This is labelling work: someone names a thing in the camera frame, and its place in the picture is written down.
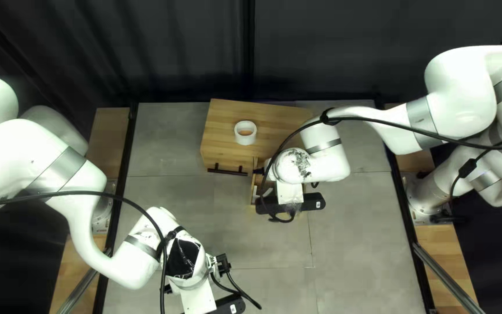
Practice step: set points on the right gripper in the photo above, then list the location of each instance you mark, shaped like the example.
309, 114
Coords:
290, 192

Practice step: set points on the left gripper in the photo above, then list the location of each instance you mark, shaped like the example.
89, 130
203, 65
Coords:
198, 301

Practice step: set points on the white tape roll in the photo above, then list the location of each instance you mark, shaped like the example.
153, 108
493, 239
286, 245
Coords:
245, 139

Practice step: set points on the wooden chest of drawers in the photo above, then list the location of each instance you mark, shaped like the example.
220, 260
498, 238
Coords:
225, 131

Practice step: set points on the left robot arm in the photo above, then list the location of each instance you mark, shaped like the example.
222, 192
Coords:
37, 152

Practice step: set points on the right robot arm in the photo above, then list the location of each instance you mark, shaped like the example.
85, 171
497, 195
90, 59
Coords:
460, 87

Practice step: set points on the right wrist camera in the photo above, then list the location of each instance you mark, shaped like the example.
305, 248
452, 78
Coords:
312, 204

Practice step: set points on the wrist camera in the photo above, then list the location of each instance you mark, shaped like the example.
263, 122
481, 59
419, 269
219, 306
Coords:
312, 204
229, 305

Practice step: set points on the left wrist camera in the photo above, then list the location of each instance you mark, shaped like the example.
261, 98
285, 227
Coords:
229, 305

